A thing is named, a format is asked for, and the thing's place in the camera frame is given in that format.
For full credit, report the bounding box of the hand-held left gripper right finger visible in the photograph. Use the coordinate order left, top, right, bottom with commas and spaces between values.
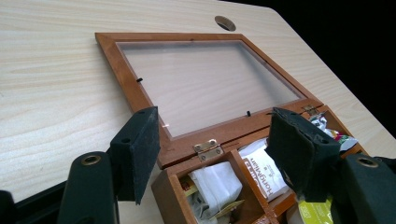
264, 106, 343, 203

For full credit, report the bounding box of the round table cable hole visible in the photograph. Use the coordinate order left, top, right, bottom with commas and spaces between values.
214, 15, 237, 33

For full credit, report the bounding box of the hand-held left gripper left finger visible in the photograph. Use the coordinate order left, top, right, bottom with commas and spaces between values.
106, 105, 162, 206

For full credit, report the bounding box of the wooden box with glass lid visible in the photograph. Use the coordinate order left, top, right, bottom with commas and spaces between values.
94, 31, 369, 224

